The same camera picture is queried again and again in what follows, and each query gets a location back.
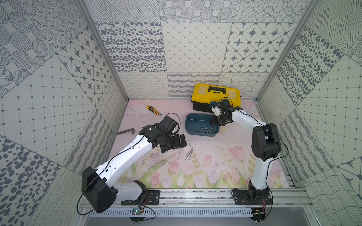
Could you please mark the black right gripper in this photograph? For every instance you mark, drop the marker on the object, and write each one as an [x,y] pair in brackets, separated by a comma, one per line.
[213,121]

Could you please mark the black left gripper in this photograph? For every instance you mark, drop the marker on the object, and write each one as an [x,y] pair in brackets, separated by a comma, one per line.
[172,141]

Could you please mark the teal plastic storage box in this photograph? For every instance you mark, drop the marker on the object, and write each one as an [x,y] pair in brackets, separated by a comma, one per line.
[200,125]

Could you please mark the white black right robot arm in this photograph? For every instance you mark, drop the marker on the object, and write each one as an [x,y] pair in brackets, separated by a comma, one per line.
[265,144]

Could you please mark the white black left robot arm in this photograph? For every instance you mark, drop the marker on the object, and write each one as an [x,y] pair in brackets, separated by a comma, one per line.
[100,185]

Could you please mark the steel nail pile right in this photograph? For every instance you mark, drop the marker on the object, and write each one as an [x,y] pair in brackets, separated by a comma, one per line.
[188,153]

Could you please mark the yellow black toolbox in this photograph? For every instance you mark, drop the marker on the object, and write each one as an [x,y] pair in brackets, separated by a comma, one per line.
[205,96]

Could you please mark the yellow black utility knife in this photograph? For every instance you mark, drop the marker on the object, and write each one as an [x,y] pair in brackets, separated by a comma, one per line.
[153,110]

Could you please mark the dark metal hex key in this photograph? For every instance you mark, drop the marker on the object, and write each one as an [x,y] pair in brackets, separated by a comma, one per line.
[132,130]

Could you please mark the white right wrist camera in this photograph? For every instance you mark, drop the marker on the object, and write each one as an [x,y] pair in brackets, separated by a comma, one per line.
[217,111]

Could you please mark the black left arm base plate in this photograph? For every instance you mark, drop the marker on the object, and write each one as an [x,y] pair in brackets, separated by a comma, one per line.
[136,193]

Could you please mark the white perforated cable duct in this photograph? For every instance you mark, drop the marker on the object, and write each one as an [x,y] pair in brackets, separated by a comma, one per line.
[176,212]

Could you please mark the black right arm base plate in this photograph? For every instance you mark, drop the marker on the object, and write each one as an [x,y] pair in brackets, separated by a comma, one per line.
[252,197]

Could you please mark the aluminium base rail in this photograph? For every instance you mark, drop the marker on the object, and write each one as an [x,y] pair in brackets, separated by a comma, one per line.
[223,198]

